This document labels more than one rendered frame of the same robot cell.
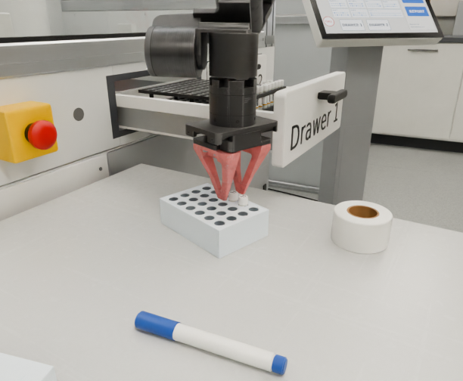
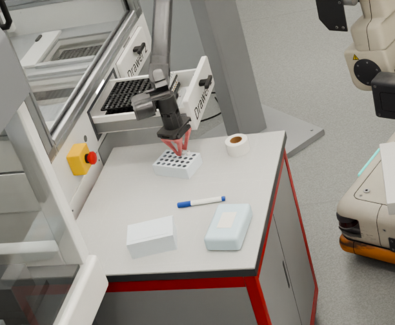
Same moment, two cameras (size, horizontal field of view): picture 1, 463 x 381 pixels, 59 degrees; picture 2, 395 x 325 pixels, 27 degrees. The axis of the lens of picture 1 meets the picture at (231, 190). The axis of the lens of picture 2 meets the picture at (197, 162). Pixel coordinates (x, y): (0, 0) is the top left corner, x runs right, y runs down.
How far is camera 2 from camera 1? 1.92 m
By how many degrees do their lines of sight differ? 12
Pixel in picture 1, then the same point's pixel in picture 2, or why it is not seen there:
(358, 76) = not seen: outside the picture
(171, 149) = not seen: hidden behind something
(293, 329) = (224, 189)
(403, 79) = not seen: outside the picture
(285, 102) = (188, 104)
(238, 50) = (170, 103)
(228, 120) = (173, 127)
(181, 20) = (142, 96)
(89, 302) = (157, 209)
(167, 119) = (128, 123)
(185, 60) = (151, 113)
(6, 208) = (81, 196)
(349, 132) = (222, 35)
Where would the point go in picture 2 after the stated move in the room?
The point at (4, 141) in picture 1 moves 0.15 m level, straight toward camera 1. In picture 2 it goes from (79, 167) to (111, 178)
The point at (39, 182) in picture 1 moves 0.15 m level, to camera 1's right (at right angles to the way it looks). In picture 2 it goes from (85, 178) to (130, 161)
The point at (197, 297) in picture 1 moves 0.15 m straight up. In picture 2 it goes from (190, 193) to (176, 151)
